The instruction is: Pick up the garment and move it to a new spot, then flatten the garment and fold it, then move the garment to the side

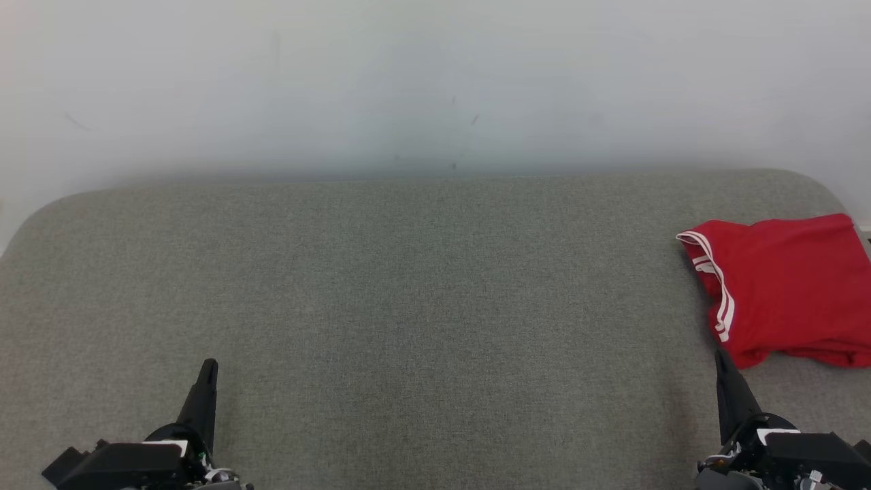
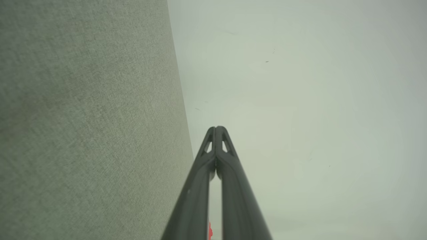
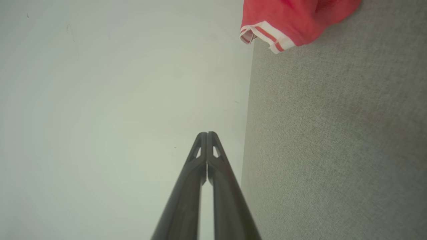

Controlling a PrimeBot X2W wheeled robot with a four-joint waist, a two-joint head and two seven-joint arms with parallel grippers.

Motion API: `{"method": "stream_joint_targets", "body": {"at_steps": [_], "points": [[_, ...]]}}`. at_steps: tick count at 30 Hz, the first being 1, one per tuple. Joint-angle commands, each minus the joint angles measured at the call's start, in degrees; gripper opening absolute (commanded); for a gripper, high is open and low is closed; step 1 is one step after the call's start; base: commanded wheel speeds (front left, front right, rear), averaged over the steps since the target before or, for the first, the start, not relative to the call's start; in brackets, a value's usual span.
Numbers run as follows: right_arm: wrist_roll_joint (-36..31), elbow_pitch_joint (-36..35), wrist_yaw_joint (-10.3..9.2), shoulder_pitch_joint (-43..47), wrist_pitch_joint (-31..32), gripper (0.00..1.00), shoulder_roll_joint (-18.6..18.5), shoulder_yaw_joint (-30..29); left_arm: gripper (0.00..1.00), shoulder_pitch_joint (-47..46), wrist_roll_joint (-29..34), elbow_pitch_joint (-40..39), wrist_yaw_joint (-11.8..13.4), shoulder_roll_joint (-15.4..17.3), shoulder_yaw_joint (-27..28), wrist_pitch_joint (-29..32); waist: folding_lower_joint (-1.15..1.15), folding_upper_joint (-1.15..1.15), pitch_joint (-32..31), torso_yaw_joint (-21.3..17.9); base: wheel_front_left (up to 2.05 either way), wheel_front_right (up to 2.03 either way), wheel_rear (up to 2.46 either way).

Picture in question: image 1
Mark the red and white basketball jersey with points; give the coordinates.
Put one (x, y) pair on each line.
(796, 286)

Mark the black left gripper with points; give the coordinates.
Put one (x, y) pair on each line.
(136, 463)

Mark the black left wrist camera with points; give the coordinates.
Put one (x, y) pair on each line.
(61, 466)

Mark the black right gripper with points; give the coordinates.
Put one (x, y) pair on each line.
(803, 452)

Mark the grey fabric sofa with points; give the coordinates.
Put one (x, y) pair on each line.
(408, 306)

